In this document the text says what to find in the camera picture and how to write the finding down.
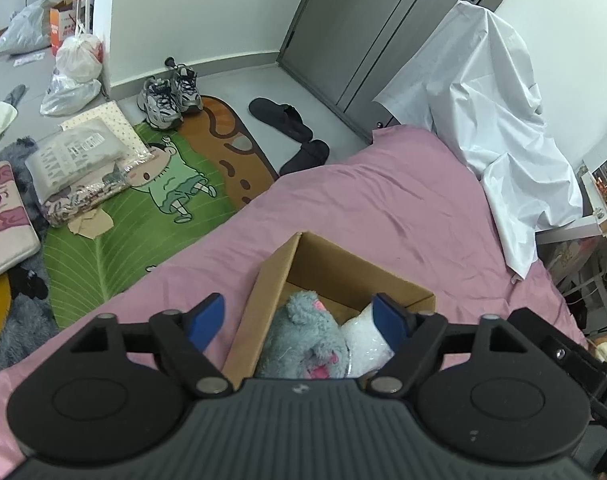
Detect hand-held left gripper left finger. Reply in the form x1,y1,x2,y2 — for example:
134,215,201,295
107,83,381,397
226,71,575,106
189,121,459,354
53,292,233,400

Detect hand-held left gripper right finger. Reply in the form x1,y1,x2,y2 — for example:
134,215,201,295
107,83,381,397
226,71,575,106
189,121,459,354
366,292,539,397

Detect white soft toy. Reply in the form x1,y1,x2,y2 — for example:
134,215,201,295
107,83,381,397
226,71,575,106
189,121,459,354
341,302,397,378

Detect grey plush toy pink mouth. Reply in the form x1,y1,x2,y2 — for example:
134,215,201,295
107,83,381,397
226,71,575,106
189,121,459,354
256,290,351,380

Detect brown cardboard box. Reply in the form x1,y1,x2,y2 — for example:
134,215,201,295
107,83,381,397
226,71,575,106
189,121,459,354
222,231,437,391

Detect cardboard box under desk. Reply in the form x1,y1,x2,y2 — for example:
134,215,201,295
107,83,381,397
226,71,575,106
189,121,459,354
546,237,601,286

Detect green cartoon floor mat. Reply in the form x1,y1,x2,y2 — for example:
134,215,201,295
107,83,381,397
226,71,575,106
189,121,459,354
43,95,280,333

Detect pink bed sheet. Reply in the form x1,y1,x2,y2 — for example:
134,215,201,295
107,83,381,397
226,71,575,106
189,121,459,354
0,125,597,480

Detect white desk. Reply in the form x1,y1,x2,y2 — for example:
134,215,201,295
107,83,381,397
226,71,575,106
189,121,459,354
536,160,607,336

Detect cardboard scrap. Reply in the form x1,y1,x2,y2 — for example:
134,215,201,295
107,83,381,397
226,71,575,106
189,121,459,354
67,209,115,240

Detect floral packaged cloth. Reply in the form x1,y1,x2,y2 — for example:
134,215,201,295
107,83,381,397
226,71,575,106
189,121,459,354
40,162,131,228

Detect black slipper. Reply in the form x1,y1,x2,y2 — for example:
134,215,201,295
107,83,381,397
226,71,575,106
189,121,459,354
248,98,314,142
279,140,330,176

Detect grey packaged cloth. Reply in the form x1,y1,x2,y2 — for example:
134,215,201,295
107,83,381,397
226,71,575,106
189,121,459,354
24,125,126,206

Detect grey sneaker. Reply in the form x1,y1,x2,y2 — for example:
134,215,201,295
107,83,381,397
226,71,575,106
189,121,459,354
170,65,204,112
137,77,184,131

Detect pink cartoon cushion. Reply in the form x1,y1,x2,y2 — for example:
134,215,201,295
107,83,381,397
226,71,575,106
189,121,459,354
0,161,41,286

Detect polka dot packaged fabric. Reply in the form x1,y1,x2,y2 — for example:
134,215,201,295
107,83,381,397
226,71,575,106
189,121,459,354
59,101,151,161

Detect white draped cloth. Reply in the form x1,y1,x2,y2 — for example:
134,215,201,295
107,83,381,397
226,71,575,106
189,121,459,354
372,1,584,281

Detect clear plastic bag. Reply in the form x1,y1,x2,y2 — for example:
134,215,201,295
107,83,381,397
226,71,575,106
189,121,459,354
40,72,103,117

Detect white plastic bag red contents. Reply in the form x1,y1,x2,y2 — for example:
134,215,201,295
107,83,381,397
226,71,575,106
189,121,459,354
56,33,104,82

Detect grey door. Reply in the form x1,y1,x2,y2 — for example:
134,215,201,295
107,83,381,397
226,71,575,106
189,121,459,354
278,0,514,131

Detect orange cardboard box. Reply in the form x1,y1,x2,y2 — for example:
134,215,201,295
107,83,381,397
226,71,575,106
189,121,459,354
49,0,79,57

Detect grey plastic bag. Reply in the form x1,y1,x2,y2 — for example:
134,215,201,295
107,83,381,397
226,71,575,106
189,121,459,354
0,0,51,56

